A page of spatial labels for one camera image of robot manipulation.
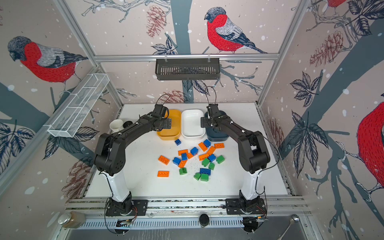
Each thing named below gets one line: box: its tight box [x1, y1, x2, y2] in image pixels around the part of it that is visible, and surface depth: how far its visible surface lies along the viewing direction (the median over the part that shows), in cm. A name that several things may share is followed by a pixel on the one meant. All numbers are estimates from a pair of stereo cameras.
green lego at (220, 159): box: [216, 155, 225, 164], surface depth 91 cm
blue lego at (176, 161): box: [172, 157, 181, 166], surface depth 90 cm
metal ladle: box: [277, 214, 300, 240], surface depth 71 cm
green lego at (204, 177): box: [200, 173, 209, 182], surface depth 84 cm
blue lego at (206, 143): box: [203, 139, 211, 148], surface depth 98 cm
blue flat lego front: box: [200, 168, 211, 175], surface depth 87 cm
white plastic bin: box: [181, 109, 206, 139], surface depth 109 cm
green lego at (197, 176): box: [193, 172, 202, 181], surface depth 85 cm
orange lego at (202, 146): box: [198, 142, 208, 152], surface depth 97 cm
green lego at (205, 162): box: [201, 158, 210, 167], surface depth 90 cm
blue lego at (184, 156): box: [181, 153, 188, 161], surface depth 90 cm
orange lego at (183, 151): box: [177, 149, 189, 156], surface depth 95 cm
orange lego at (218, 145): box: [214, 143, 225, 149], surface depth 97 cm
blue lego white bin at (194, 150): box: [190, 146, 199, 156], surface depth 92 cm
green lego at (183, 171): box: [179, 167, 188, 175], surface depth 86 cm
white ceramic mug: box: [109, 119, 125, 133], surface depth 97 cm
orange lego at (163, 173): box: [157, 170, 170, 177], surface depth 85 cm
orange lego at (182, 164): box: [178, 160, 187, 169], surface depth 90 cm
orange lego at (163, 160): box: [158, 155, 170, 166], surface depth 92 cm
